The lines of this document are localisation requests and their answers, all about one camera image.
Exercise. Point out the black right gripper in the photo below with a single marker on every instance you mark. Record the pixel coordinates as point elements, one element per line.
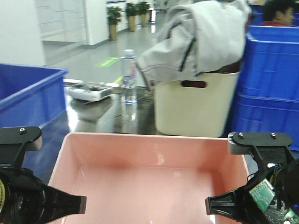
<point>273,196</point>

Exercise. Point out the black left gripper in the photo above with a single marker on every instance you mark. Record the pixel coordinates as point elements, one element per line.
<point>21,194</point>

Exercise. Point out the pink plastic bin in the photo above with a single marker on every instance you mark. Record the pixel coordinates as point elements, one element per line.
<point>146,179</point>

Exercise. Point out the stacked blue crates right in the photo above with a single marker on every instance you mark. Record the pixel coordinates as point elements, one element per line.
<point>267,93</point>

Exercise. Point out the blue crate left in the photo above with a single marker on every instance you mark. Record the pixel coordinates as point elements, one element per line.
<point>34,96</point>

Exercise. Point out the cream plastic basket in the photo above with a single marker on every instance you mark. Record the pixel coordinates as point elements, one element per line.
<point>197,107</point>

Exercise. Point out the clear plastic water bottle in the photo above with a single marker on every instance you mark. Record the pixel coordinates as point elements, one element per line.
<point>128,93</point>

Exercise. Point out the grey jacket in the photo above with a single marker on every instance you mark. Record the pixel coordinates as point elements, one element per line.
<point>197,37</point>

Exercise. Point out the person in red shirt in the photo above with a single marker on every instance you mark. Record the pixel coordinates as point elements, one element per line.
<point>278,13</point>

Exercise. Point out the potted plant gold pot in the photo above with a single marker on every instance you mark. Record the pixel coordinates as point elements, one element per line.
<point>131,12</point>
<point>114,17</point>
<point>143,9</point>

